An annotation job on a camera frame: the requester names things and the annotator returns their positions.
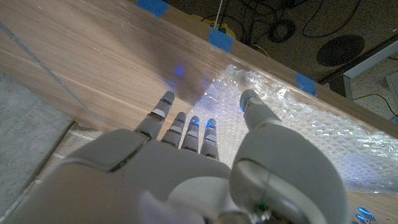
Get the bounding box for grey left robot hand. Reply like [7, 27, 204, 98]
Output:
[353, 205, 379, 224]

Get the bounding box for yellow plastic object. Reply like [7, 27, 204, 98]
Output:
[191, 14, 237, 40]

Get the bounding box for clear bubble wrap sheet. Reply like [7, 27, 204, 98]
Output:
[186, 63, 398, 195]

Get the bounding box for tangled black floor cables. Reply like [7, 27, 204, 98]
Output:
[241, 0, 363, 40]

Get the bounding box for blue tape piece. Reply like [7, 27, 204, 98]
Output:
[295, 72, 317, 96]
[136, 0, 170, 18]
[207, 27, 234, 54]

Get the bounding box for white floor cable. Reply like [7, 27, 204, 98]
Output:
[213, 0, 225, 29]

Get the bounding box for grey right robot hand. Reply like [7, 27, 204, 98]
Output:
[0, 89, 351, 224]

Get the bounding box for beige striped cloth mat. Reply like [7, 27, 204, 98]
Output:
[37, 121, 106, 200]

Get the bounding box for coiled black floor cable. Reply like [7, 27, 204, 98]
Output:
[269, 19, 296, 44]

